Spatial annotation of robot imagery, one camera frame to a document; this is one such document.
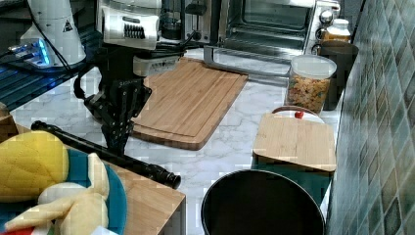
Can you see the clear pasta storage jar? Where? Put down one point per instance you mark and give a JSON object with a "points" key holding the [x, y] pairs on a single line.
{"points": [[309, 82]]}

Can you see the black coffee maker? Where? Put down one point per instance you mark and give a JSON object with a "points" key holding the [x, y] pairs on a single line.
{"points": [[172, 19]]}

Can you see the stainless toaster oven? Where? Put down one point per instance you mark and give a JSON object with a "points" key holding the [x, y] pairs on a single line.
{"points": [[262, 30]]}

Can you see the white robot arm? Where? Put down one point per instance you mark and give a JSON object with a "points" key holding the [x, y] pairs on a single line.
{"points": [[135, 24]]}

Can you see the black round pot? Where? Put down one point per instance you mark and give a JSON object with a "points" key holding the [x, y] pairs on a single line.
{"points": [[257, 202]]}

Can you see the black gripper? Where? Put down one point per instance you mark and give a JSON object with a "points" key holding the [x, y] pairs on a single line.
{"points": [[122, 89]]}

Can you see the yellow plush toy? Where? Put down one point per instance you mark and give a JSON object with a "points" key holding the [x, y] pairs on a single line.
{"points": [[37, 162]]}

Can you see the teal box under board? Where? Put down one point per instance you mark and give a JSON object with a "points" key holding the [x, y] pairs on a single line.
{"points": [[314, 181]]}

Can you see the bamboo cutting board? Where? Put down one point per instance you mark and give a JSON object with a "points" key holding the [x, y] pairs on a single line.
{"points": [[187, 104]]}

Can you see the dark brown canister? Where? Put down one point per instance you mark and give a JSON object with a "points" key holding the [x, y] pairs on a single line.
{"points": [[343, 54]]}

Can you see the small bamboo lid board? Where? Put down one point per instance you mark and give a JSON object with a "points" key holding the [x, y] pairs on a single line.
{"points": [[294, 141]]}

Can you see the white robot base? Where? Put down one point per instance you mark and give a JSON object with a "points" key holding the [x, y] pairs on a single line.
{"points": [[52, 41]]}

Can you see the glass jar with white lid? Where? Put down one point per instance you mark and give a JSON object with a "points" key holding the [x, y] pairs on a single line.
{"points": [[338, 30]]}

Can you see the white bowl with copper rim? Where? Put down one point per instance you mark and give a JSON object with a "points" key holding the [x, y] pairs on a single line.
{"points": [[298, 112]]}

